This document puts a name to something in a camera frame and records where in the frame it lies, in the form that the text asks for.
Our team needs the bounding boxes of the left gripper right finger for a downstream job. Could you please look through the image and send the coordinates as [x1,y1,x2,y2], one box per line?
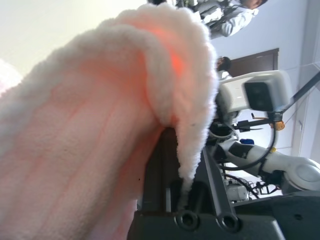
[191,146,238,219]

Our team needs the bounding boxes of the pink towel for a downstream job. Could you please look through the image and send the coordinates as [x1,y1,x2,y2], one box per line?
[0,2,220,240]

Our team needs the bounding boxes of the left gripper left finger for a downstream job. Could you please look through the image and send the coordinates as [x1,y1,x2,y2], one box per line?
[141,126,185,216]

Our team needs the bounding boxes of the orange cable clip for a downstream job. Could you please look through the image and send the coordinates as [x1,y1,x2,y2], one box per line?
[270,119,285,131]

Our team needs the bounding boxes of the black metal stand bar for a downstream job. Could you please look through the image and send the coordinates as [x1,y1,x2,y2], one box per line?
[273,73,320,113]

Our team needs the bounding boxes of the brown door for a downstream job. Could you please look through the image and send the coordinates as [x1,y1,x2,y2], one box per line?
[228,48,280,78]

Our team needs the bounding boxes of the white robot head black face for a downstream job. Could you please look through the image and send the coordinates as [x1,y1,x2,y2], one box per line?
[219,69,293,113]

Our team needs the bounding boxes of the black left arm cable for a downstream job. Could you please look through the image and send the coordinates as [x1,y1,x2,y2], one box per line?
[219,124,277,172]

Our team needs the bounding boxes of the person in white shirt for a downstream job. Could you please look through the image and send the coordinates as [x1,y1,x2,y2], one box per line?
[199,0,270,38]
[216,56,233,81]

